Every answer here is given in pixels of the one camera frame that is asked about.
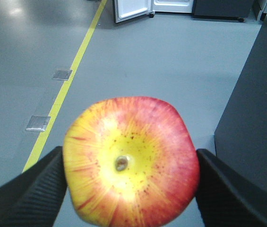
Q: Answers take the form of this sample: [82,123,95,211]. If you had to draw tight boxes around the red yellow apple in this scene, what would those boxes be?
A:
[63,96,200,227]

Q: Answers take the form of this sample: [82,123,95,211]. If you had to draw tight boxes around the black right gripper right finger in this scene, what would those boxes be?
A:
[196,149,267,227]

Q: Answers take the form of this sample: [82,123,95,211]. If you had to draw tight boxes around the metal floor plate far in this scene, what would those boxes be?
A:
[52,69,72,81]

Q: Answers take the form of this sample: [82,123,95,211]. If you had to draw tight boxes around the metal floor plate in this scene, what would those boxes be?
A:
[25,115,51,132]
[52,69,72,81]

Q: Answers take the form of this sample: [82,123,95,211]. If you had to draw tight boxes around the metal floor plate near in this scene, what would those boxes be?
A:
[25,115,51,132]

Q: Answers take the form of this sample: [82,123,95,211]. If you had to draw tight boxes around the grey kitchen island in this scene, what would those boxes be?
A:
[215,17,267,191]

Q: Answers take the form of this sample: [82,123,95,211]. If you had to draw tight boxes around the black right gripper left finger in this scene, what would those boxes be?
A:
[0,146,67,227]

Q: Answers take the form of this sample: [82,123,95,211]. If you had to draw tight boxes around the dark grey fridge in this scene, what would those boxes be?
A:
[153,0,254,22]

